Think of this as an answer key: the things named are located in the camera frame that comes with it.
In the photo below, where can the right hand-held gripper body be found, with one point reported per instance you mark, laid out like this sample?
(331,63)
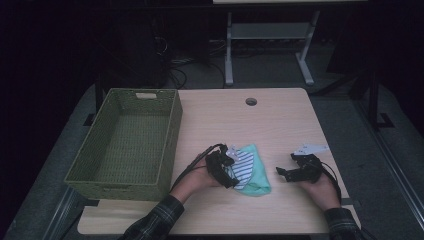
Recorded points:
(308,170)

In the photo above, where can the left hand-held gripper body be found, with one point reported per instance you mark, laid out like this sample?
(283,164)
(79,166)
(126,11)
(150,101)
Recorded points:
(218,166)

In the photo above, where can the blue white striped bib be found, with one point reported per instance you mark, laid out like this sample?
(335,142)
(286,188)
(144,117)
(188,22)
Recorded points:
(244,168)

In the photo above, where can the mint green bib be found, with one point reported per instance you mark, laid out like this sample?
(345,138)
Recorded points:
(261,180)

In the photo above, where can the green woven basket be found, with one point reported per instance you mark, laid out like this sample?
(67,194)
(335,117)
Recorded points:
(100,156)

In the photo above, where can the person's left hand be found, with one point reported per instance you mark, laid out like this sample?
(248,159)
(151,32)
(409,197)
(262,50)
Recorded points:
(196,180)

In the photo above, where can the person's right hand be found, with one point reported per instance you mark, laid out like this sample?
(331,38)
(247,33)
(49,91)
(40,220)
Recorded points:
(323,193)

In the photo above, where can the black metal stand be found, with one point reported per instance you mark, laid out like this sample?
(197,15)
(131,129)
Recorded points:
(375,100)

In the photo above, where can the white metal table frame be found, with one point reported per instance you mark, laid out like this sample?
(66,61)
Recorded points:
(266,31)

